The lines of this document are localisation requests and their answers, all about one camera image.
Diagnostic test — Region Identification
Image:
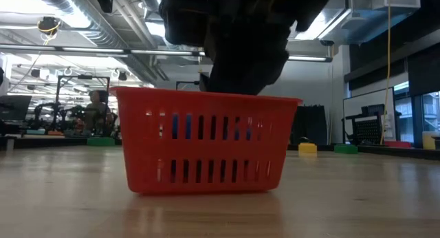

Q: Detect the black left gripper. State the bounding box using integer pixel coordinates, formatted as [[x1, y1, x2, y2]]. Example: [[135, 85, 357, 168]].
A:
[[96, 0, 114, 14]]

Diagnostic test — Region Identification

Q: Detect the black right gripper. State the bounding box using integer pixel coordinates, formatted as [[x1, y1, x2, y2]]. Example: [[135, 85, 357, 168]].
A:
[[158, 0, 296, 96]]

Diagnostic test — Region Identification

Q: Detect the blue toy building block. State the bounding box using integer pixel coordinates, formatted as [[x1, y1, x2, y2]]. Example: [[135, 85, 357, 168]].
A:
[[171, 113, 253, 142]]

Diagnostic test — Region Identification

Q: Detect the yellow toy building block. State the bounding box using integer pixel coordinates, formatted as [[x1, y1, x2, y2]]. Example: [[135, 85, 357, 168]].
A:
[[298, 142, 318, 155]]

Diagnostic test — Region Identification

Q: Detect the green toy building block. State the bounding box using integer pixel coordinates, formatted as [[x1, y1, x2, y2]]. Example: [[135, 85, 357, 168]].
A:
[[87, 137, 116, 147], [333, 144, 359, 155]]

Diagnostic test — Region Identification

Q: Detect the black cabinet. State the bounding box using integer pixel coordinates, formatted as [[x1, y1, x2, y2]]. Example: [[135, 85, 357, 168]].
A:
[[291, 105, 328, 146]]

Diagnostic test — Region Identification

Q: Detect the red plastic slotted basket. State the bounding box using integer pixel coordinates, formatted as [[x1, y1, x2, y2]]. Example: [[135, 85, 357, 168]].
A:
[[109, 86, 304, 197]]

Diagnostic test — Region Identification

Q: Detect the person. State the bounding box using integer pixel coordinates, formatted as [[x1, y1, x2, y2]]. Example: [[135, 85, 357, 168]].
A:
[[82, 89, 116, 136]]

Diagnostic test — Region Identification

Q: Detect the whiteboard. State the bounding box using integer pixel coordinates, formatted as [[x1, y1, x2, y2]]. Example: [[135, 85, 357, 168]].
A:
[[342, 87, 395, 142]]

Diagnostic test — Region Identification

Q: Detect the black perforated metal cart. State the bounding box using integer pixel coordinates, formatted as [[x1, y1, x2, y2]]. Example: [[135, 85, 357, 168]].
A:
[[342, 104, 388, 146]]

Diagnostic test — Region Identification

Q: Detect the black monitor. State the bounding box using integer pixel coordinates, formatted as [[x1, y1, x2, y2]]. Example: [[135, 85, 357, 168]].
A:
[[0, 95, 32, 122]]

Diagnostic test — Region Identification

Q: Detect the red bin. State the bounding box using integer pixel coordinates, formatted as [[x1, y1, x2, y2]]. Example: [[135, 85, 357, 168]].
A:
[[384, 140, 413, 149]]

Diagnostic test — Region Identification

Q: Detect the yellow plastic container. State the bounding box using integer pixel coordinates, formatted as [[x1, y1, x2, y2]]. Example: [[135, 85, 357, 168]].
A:
[[421, 131, 440, 151]]

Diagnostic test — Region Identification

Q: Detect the silver ventilation duct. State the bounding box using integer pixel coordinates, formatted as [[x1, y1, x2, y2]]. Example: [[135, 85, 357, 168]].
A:
[[29, 0, 169, 83]]

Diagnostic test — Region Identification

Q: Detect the long ceiling light rail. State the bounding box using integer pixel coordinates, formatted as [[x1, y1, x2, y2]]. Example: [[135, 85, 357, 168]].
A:
[[0, 43, 333, 63]]

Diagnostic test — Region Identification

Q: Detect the black yellow cable reel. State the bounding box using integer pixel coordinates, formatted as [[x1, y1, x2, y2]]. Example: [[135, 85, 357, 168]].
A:
[[36, 16, 62, 36]]

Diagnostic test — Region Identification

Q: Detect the black background station frame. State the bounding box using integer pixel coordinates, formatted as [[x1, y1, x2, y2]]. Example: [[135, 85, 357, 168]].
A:
[[56, 74, 111, 136]]

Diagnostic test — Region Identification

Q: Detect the yellow hanging cable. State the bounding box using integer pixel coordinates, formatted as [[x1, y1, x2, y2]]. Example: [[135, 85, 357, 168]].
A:
[[379, 3, 393, 145]]

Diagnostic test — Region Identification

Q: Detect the black aluminium table frame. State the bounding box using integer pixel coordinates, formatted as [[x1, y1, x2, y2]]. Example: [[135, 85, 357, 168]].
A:
[[0, 135, 440, 161]]

